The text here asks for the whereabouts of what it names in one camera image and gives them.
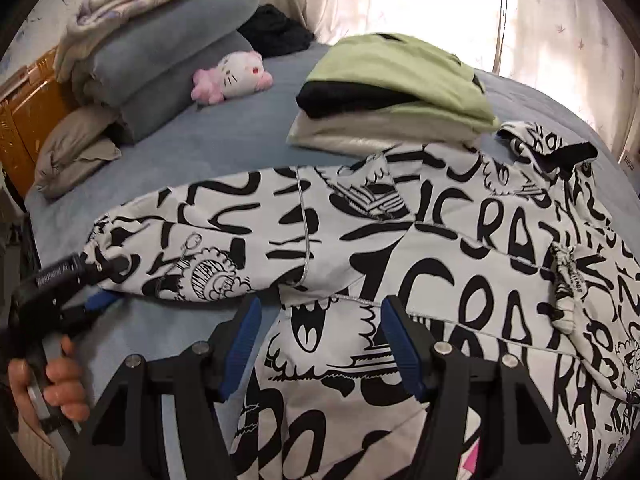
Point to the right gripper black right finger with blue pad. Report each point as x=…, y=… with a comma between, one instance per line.
x=490, y=411

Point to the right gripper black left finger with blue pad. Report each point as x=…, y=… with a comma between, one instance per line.
x=124, y=436

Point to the white black graffiti print jacket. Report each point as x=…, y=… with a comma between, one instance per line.
x=520, y=257

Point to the bare left hand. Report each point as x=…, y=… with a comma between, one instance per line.
x=65, y=391

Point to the grey beige pillow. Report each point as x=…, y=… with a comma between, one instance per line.
x=75, y=149

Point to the orange wooden headboard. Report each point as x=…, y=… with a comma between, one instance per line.
x=32, y=104

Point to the blue grey bed sheet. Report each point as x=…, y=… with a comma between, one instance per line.
x=233, y=137

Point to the pink white plush cat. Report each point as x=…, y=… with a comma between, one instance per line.
x=238, y=74

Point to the cream white folded garment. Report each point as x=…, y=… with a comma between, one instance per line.
x=364, y=133

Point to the black garment by curtain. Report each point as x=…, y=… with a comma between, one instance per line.
x=272, y=33

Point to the light green folded garment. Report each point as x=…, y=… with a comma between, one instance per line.
x=395, y=74

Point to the white floral curtain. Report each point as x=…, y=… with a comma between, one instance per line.
x=575, y=51

